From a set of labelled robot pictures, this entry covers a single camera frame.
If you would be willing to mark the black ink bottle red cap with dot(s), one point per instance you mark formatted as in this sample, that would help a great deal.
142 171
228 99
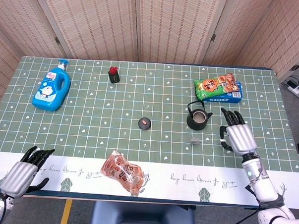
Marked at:
113 76

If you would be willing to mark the green snack bag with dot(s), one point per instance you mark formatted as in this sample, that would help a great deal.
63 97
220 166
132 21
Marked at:
215 86

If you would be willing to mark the green checked tablecloth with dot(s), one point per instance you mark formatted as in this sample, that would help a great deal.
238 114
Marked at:
149 107

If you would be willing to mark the black iron teapot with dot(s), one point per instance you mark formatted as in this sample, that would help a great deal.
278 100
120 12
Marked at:
198 117

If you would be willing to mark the woven folding screen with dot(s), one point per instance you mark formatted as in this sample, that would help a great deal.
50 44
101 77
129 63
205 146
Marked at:
153 25

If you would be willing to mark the brown bread packet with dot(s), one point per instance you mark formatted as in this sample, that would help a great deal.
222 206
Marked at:
123 174

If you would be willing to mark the blue Oreo box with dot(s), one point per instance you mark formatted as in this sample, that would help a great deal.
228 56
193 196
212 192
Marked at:
233 94

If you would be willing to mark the blue detergent bottle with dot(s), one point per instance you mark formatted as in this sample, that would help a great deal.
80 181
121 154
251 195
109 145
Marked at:
51 88

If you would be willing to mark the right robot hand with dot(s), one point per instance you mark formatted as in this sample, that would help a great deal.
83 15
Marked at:
240 139

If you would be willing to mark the black teapot lid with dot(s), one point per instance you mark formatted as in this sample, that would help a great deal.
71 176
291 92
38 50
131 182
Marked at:
145 123

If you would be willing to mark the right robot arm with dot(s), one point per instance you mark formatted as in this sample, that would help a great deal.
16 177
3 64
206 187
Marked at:
263 182

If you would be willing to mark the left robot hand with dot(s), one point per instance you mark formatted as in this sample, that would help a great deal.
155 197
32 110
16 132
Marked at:
18 178

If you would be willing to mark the dark blue chair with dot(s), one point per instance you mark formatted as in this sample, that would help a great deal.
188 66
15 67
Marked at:
142 217

